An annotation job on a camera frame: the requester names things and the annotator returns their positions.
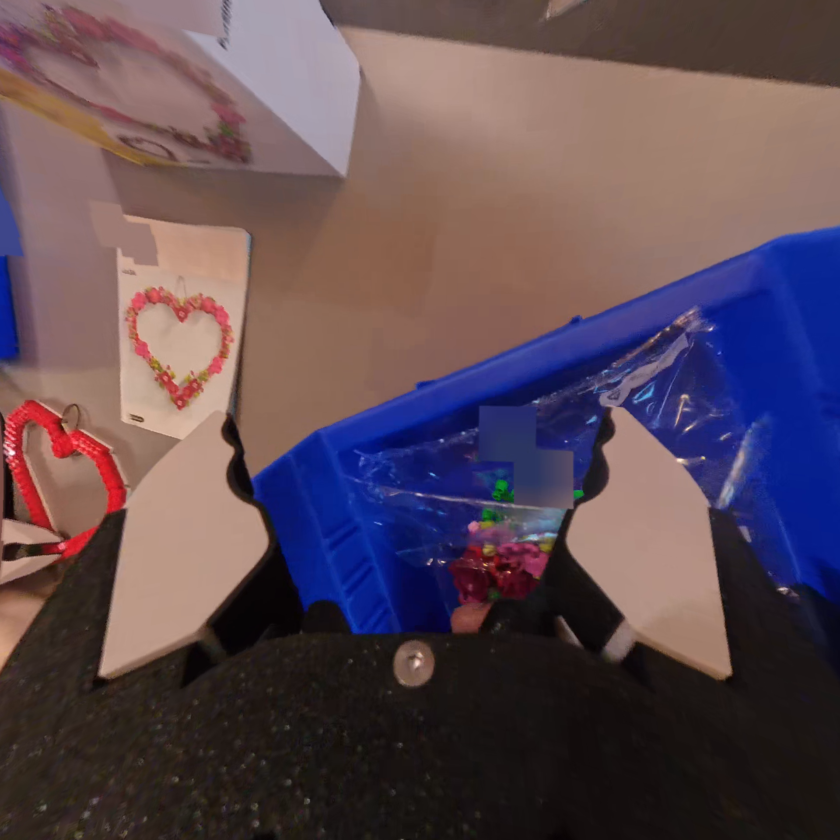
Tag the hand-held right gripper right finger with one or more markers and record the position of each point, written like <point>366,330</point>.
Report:
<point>656,558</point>

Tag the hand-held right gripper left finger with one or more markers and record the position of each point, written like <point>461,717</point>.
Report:
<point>177,544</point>

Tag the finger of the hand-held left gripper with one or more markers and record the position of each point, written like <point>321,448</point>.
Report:
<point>19,568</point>
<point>19,535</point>

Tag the red brick heart frame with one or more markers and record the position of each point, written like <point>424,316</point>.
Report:
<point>98,459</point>

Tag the pile of colourful flower pieces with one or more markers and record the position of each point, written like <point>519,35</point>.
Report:
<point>505,564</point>

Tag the grey desk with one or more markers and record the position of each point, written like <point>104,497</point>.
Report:
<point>525,197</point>

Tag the white heart print instruction booklet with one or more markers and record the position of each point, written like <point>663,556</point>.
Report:
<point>184,262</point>

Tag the white heart print cardboard box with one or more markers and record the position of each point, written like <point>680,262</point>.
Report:
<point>282,79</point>

